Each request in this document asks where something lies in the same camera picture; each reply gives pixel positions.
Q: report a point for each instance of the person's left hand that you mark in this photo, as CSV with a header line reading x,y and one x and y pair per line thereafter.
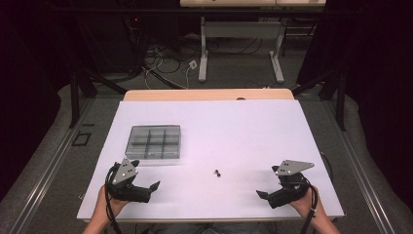
x,y
107,206

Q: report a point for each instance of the black metal stand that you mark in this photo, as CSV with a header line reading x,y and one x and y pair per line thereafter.
x,y
340,100
74,97

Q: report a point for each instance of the clear plastic compartment box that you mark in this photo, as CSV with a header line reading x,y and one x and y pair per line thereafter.
x,y
152,142

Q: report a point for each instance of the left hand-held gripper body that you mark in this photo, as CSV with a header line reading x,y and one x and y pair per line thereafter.
x,y
125,174

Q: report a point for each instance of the dark curtain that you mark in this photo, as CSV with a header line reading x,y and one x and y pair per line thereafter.
x,y
22,81
380,81

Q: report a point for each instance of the white power plug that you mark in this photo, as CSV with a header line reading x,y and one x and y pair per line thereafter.
x,y
192,64

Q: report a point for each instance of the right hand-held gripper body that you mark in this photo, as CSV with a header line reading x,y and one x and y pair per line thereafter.
x,y
290,191

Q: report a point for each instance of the black equipment with red light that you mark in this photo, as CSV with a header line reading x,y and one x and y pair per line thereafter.
x,y
135,20

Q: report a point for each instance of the aluminium floor rail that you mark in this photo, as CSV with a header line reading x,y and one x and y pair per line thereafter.
x,y
360,175
48,169

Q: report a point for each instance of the person's right hand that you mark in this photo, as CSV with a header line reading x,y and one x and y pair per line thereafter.
x,y
308,204

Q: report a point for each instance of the white metal desk frame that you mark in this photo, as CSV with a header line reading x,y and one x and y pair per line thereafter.
x,y
240,30

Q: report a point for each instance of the white table cover sheet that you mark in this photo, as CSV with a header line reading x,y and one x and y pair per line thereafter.
x,y
201,201

